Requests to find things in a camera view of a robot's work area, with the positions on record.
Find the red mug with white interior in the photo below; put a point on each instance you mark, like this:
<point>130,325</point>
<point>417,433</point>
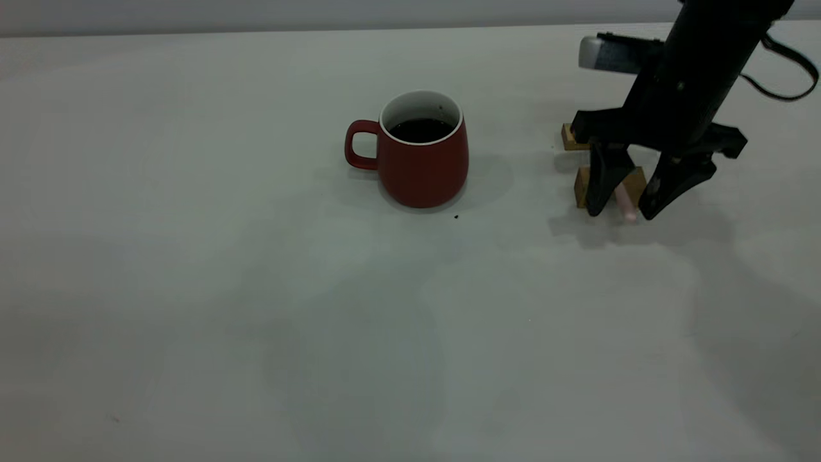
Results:
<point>420,170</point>

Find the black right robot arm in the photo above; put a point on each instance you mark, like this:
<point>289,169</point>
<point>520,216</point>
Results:
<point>725,29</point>

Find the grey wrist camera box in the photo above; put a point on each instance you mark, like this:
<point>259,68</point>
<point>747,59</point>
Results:
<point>609,54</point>

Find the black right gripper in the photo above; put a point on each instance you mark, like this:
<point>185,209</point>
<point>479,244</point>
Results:
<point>673,109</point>

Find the wooden block with arch cutout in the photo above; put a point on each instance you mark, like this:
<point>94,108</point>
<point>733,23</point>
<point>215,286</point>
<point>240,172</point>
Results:
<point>635,183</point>

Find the plain wooden block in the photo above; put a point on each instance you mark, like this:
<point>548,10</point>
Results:
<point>569,138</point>

